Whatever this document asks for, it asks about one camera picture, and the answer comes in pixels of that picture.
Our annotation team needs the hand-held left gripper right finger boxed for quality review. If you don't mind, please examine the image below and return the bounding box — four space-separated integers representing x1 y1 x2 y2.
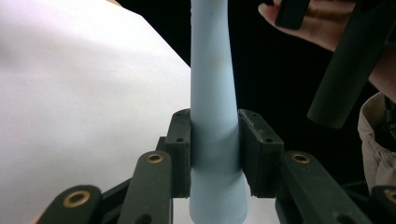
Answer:
237 108 285 199

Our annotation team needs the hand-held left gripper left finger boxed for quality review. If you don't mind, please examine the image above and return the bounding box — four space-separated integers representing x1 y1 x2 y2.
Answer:
163 108 191 199

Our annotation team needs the white table cover sheet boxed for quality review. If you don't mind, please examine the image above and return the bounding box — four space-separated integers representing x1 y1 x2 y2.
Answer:
0 0 279 224

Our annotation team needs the light blue hairbrush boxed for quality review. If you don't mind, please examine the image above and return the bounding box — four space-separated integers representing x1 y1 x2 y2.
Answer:
188 0 249 224

